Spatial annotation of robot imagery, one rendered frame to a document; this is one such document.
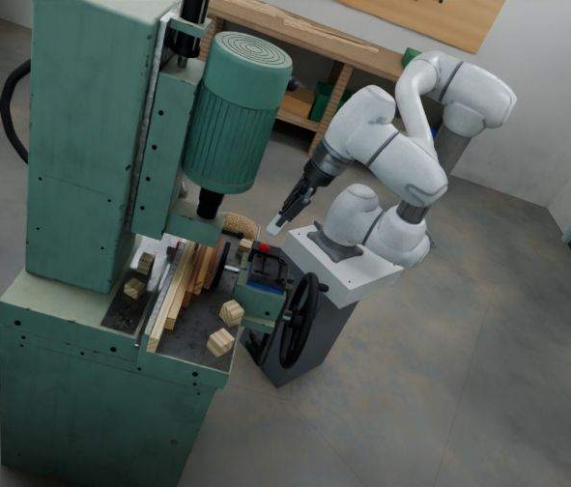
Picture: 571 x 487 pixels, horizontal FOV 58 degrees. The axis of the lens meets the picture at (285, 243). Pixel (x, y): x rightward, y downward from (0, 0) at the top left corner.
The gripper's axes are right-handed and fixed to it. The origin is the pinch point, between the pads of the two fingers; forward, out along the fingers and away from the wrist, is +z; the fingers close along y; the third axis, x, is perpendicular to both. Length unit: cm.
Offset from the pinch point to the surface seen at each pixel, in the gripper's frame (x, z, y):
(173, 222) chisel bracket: -22.4, 13.1, 4.0
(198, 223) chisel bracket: -17.1, 9.5, 4.0
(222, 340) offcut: -0.6, 17.9, 27.6
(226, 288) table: -1.4, 22.1, 6.0
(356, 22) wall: 43, 2, -329
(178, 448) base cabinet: 14, 73, 22
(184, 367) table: -5.4, 25.5, 33.0
